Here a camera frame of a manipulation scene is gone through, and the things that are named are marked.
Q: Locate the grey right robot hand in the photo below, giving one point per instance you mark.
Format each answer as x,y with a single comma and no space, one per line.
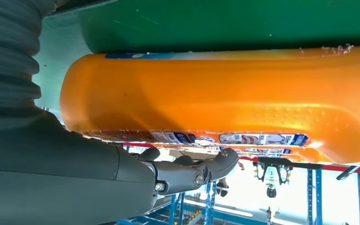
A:
59,174

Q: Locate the person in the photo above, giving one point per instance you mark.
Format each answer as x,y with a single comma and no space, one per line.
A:
222,188

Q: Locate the white background humanoid robot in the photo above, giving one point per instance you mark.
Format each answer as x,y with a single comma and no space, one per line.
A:
272,178

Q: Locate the blue steel rack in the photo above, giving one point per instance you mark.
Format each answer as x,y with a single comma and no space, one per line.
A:
310,198

